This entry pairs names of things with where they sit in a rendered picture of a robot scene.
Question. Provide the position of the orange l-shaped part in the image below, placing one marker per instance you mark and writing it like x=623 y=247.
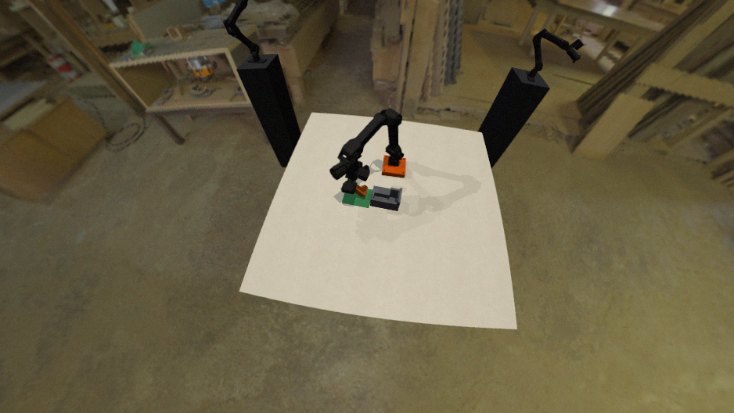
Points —
x=361 y=191

